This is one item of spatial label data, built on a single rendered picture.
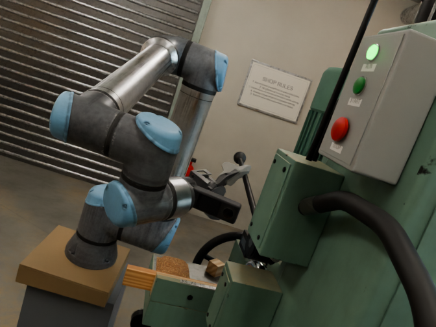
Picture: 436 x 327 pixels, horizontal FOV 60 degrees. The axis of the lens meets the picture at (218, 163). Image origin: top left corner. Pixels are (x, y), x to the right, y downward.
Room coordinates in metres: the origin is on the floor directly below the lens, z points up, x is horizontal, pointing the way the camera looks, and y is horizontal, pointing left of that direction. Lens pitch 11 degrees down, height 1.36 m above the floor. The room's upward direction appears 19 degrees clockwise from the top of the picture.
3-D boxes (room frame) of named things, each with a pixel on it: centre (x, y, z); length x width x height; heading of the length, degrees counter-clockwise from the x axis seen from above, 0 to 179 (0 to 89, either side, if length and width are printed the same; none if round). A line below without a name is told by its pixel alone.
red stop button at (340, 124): (0.46, -0.13, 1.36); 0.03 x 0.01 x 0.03; 12
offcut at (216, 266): (0.92, -0.08, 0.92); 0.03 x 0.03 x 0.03; 55
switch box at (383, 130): (0.47, -0.16, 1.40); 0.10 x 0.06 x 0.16; 12
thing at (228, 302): (0.60, -0.12, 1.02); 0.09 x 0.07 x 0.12; 102
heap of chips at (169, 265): (0.85, 0.02, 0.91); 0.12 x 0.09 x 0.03; 12
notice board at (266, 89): (3.84, -0.30, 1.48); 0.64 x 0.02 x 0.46; 94
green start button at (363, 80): (0.46, -0.13, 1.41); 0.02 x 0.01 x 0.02; 12
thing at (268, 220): (0.57, -0.13, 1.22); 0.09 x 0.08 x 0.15; 12
